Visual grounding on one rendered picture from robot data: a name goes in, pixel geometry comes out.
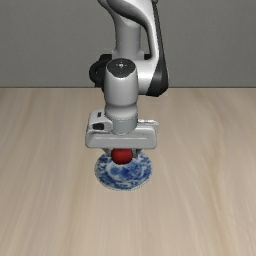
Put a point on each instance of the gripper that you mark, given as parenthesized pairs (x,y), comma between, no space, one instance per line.
(120,139)

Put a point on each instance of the red tomato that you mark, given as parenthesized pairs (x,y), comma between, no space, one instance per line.
(121,156)

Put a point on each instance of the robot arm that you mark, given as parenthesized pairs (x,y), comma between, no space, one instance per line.
(126,40)

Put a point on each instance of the blue and white plate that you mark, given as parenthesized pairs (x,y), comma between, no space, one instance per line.
(125,175)

